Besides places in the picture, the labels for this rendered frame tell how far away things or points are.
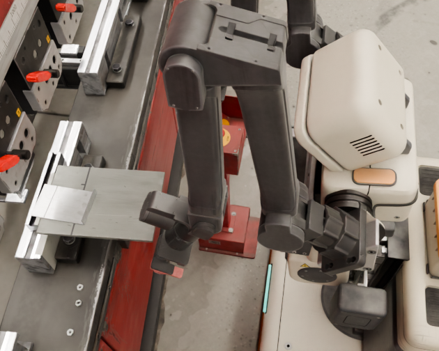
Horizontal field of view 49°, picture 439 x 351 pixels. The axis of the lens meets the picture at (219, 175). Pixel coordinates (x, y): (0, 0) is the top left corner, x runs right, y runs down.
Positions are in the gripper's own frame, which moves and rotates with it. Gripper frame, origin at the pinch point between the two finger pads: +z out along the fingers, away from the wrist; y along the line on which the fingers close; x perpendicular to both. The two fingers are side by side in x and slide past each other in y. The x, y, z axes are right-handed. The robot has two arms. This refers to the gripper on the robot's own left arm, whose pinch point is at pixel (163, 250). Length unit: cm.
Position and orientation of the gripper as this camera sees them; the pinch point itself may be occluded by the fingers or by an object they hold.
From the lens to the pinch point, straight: 106.3
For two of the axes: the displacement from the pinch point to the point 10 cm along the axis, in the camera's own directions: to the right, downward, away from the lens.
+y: -1.7, 8.4, -5.2
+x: 8.9, 3.6, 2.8
